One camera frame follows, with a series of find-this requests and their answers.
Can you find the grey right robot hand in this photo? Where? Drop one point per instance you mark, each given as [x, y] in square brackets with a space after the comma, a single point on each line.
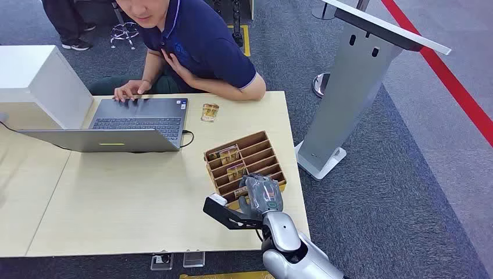
[265, 194]

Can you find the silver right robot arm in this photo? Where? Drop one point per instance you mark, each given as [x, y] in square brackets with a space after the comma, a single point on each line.
[292, 250]

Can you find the person's right forearm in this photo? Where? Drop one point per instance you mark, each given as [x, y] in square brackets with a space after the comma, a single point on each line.
[152, 67]

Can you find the person's left forearm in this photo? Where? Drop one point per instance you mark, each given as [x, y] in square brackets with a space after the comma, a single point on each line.
[231, 89]

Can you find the gold printed card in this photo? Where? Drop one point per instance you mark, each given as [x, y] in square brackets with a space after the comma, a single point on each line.
[210, 112]
[241, 192]
[227, 154]
[236, 172]

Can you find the wooden slotted card holder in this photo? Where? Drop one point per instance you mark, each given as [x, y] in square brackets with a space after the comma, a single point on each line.
[256, 152]

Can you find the person's left hand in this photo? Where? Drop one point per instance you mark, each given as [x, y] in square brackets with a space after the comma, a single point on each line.
[177, 67]

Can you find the person's hand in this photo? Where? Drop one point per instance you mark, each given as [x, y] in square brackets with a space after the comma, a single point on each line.
[131, 89]
[177, 67]

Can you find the person's right hand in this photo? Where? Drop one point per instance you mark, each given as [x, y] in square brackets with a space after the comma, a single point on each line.
[131, 89]

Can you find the person standing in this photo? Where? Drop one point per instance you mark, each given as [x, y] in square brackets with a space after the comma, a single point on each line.
[65, 23]

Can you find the clear table clamp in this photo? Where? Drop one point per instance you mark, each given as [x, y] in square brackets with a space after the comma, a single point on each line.
[193, 259]
[161, 261]

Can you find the chrome stanchion base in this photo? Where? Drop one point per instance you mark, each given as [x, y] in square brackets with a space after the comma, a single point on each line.
[320, 85]

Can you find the grey kiosk stand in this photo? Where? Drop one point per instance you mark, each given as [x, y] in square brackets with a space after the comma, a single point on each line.
[346, 96]

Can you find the grey laptop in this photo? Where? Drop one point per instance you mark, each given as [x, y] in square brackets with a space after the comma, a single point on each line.
[127, 129]

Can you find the black equipment stand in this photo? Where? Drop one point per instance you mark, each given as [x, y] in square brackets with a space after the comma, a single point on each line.
[236, 23]

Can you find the chrome stool base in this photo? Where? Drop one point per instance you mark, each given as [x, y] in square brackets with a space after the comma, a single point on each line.
[124, 31]

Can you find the white box cabinet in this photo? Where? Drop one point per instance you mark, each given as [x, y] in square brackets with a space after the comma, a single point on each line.
[34, 84]

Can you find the black bracket wrist camera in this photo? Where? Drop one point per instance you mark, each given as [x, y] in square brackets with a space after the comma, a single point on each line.
[227, 215]

